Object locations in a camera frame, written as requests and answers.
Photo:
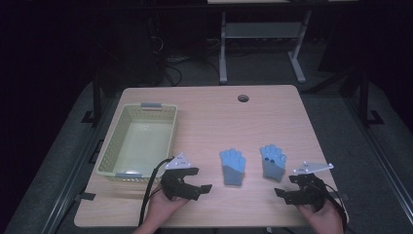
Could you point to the plain blue knit glove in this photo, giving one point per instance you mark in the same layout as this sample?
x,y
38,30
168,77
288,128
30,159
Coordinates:
x,y
232,167

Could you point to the blue glove with dark dots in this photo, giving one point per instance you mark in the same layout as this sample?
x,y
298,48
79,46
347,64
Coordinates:
x,y
273,164

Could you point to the person's left hand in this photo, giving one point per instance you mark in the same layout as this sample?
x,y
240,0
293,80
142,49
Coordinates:
x,y
165,208

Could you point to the black metal stand post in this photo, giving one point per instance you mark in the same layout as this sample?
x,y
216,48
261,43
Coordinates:
x,y
96,97
365,97

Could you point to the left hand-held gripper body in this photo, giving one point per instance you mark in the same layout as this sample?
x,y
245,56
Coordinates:
x,y
177,187

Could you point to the aluminium floor rail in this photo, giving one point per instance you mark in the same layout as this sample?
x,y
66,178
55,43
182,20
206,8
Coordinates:
x,y
74,175
383,169

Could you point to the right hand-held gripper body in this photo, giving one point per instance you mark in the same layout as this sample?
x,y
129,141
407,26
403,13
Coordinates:
x,y
311,191

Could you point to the pale yellow plastic basket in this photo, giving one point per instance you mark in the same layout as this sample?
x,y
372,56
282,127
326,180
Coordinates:
x,y
142,143

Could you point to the white metal table frame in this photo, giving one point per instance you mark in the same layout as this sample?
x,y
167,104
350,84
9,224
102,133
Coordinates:
x,y
259,30

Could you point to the person's right hand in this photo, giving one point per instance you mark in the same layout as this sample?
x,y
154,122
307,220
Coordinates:
x,y
321,221

